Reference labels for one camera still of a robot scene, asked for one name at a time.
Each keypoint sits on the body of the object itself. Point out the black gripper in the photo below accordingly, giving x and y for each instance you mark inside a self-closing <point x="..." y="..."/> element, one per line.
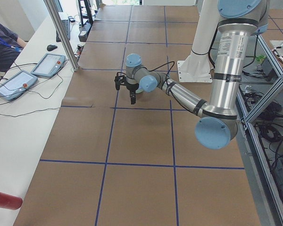
<point x="131" y="87"/>

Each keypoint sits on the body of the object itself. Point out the white pedestal column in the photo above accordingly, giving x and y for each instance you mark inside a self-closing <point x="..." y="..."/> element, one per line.
<point x="196" y="67"/>

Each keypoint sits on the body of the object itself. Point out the far teach pendant tablet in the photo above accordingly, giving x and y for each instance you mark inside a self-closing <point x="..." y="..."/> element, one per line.
<point x="49" y="65"/>

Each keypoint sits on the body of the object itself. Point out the red cylinder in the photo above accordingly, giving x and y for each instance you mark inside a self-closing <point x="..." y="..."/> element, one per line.
<point x="10" y="202"/>

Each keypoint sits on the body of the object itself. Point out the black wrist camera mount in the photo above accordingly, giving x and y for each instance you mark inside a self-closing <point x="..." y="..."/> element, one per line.
<point x="120" y="80"/>

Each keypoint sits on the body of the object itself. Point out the black computer mouse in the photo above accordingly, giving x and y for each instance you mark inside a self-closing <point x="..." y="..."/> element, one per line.
<point x="51" y="47"/>

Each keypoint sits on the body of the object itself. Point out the green bowl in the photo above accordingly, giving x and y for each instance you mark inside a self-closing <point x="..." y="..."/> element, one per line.
<point x="139" y="90"/>

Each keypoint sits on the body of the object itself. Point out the near teach pendant tablet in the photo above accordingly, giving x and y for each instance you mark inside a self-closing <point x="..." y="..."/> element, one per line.
<point x="17" y="85"/>

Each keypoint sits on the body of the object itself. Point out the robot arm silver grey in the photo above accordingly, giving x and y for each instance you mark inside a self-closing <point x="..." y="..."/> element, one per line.
<point x="217" y="56"/>

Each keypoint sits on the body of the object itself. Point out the aluminium frame post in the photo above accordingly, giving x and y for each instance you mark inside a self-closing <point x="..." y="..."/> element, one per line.
<point x="52" y="9"/>

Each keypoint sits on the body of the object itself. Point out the teach pendant tablet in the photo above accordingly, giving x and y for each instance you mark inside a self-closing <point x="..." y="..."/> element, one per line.
<point x="17" y="85"/>
<point x="49" y="65"/>

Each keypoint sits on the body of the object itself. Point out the seated person dark shirt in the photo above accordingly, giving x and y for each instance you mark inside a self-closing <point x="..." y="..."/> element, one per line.
<point x="11" y="46"/>

